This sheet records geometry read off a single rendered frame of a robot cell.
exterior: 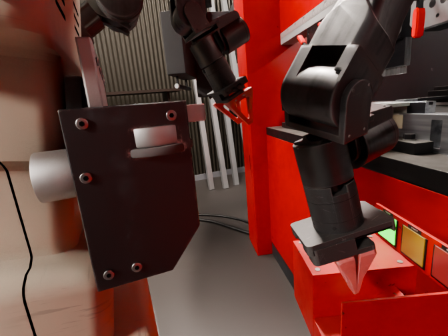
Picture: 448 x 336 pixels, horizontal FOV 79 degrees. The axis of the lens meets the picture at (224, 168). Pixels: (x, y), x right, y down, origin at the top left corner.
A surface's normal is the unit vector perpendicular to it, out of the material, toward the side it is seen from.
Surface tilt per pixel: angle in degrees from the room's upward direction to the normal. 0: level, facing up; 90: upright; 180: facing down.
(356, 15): 59
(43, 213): 90
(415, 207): 90
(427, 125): 90
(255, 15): 90
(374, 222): 13
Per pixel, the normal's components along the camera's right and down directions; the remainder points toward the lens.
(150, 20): 0.37, 0.18
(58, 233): 0.70, 0.16
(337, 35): -0.72, -0.32
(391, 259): -0.08, -0.97
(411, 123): -0.99, 0.11
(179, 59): -0.07, 0.24
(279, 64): 0.14, 0.22
